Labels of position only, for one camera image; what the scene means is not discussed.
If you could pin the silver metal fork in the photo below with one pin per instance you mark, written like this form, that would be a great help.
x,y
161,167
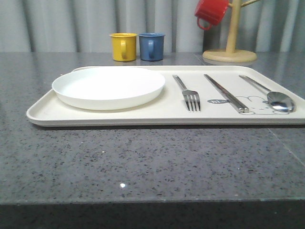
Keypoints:
x,y
191,98

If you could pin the white round plate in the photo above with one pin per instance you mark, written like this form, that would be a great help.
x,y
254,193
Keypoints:
x,y
109,87

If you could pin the silver metal spoon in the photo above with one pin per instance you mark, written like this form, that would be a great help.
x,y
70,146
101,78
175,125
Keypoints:
x,y
278,100

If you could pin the beige rabbit serving tray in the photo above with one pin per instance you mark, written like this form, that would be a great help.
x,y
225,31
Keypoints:
x,y
169,108

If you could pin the blue mug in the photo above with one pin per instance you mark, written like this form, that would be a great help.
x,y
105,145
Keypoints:
x,y
151,46

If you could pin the yellow mug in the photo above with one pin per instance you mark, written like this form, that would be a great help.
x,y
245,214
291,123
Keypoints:
x,y
124,46

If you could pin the wooden mug tree stand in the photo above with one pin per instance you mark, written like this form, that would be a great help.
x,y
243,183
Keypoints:
x,y
230,53

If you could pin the red mug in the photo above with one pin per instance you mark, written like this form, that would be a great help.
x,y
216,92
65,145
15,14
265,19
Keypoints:
x,y
210,11

